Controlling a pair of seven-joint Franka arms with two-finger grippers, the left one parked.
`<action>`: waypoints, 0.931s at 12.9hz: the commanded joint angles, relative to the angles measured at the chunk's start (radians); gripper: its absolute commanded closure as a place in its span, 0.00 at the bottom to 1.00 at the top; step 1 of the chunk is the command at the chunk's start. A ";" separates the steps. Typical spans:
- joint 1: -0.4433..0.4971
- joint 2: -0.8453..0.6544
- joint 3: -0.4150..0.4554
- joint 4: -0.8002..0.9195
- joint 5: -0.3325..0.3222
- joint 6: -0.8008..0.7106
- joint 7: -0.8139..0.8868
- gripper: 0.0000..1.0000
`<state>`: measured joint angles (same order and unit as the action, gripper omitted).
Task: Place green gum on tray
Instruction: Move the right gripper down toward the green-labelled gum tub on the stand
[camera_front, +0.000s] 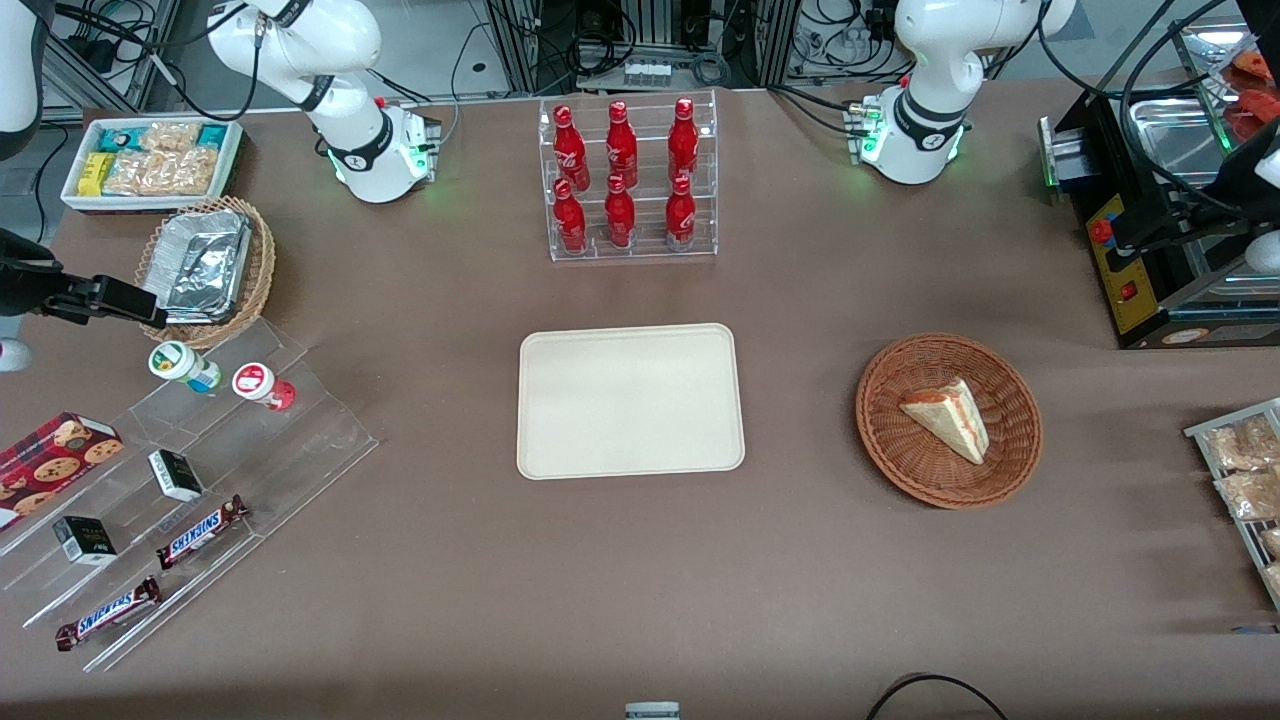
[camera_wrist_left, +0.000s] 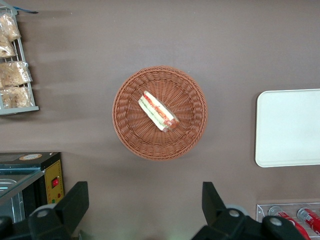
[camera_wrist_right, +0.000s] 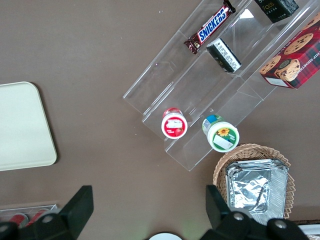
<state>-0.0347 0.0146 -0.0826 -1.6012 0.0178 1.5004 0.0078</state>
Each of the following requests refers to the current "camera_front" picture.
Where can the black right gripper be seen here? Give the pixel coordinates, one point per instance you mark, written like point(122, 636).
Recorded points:
point(22, 283)

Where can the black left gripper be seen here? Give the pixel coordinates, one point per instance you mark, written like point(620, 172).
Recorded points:
point(1226, 188)

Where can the green-lidded yogurt cup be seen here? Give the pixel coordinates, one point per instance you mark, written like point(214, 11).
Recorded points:
point(180, 365)

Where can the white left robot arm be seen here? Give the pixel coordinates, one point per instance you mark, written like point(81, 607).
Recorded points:
point(930, 60)

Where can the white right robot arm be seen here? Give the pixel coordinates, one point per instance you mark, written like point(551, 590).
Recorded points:
point(340, 30)

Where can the stainless steel tray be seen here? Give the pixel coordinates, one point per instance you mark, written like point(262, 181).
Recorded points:
point(1165, 135)

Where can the aluminium foil tray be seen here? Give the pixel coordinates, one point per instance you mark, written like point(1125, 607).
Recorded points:
point(200, 265)

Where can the cream plastic tray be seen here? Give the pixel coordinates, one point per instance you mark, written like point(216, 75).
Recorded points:
point(630, 400)

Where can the black countertop oven machine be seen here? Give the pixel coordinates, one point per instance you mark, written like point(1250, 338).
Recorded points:
point(1120, 290)

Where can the yellow snack packet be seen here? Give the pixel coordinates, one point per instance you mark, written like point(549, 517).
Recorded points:
point(95, 173)

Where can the red packaged food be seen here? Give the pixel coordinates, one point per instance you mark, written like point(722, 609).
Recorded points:
point(1258, 108)

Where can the clear bag of crackers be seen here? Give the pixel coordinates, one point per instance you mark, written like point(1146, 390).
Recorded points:
point(165, 172)

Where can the red plaid cookie box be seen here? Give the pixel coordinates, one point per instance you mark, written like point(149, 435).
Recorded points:
point(50, 460)

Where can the tan wicker basket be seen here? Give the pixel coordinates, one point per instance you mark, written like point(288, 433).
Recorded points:
point(262, 260)

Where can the red-lidded yogurt cup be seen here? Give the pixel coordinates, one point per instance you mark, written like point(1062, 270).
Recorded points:
point(262, 385)

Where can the small black box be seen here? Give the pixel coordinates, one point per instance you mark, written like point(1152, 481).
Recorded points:
point(176, 475)
point(85, 540)

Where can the white snack bin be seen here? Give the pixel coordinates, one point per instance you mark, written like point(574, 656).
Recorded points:
point(235, 160)

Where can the clear bag of snacks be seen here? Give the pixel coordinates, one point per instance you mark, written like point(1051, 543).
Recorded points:
point(1240, 446)
point(1250, 494)

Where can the clear acrylic stepped display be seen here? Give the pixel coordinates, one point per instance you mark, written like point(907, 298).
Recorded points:
point(300, 440)

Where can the Snickers chocolate bar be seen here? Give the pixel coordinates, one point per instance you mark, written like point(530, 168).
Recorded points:
point(108, 613)
point(200, 532)

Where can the wrapped triangle sandwich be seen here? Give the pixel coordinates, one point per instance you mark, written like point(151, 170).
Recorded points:
point(950, 418)

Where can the round brown wicker basket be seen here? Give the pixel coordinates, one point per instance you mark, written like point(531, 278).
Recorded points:
point(900, 450)

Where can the red cola bottle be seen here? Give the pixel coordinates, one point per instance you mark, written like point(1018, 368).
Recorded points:
point(619, 215)
point(571, 150)
point(621, 145)
point(680, 215)
point(683, 140)
point(570, 220)

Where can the clear acrylic bottle rack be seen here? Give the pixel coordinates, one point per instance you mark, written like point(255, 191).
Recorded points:
point(632, 250)

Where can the white power strip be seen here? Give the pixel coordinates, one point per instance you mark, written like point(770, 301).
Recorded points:
point(648, 72)

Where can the small grey box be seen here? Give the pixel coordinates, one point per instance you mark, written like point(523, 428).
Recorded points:
point(652, 711)

